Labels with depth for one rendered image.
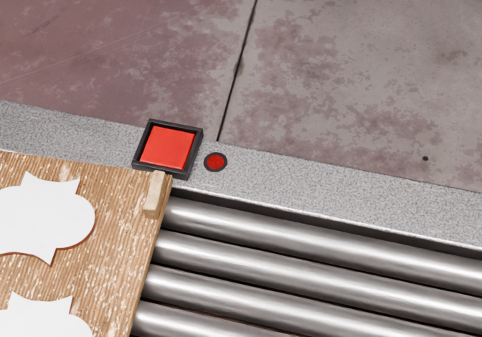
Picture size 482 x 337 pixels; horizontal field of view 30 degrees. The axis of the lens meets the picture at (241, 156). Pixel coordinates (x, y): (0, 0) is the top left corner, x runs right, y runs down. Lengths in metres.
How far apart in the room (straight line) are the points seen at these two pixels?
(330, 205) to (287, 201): 0.05
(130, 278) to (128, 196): 0.12
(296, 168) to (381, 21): 1.46
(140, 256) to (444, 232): 0.37
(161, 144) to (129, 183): 0.07
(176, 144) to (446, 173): 1.21
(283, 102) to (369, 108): 0.23
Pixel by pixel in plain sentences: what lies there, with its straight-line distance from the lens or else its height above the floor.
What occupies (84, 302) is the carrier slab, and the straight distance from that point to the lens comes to 1.09.
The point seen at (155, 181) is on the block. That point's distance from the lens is 1.12.
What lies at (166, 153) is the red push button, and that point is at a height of 0.93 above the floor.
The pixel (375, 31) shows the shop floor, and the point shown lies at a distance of 2.57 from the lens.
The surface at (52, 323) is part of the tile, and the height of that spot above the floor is 0.94.
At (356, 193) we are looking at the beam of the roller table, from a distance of 1.16.
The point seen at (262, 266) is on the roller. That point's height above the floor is 0.92.
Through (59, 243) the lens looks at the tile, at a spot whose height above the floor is 0.94.
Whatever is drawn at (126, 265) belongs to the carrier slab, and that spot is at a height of 0.94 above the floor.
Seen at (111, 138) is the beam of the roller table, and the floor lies 0.91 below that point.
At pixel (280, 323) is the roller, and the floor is 0.91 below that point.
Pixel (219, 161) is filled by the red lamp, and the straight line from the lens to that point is 1.19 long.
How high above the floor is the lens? 1.90
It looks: 56 degrees down
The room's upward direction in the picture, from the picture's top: 5 degrees counter-clockwise
